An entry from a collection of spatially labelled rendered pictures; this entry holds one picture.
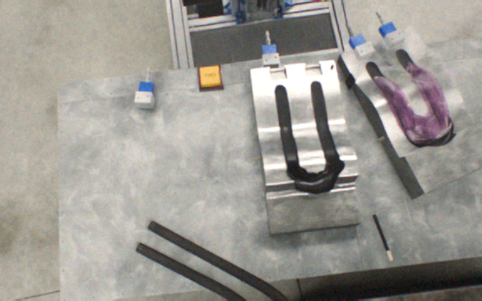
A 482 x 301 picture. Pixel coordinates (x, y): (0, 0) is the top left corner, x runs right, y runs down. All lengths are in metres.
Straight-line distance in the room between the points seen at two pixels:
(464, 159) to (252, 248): 0.66
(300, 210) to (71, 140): 0.74
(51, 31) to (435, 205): 2.07
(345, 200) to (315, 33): 1.12
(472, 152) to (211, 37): 1.32
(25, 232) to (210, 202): 1.22
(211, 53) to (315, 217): 1.13
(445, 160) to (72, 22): 2.01
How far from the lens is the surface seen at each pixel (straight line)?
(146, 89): 1.55
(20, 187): 2.53
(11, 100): 2.69
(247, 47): 2.30
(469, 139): 1.53
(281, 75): 1.52
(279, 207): 1.40
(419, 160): 1.46
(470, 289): 1.59
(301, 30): 2.36
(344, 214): 1.42
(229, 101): 1.55
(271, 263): 1.44
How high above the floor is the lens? 2.24
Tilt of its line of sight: 75 degrees down
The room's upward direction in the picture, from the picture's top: 3 degrees counter-clockwise
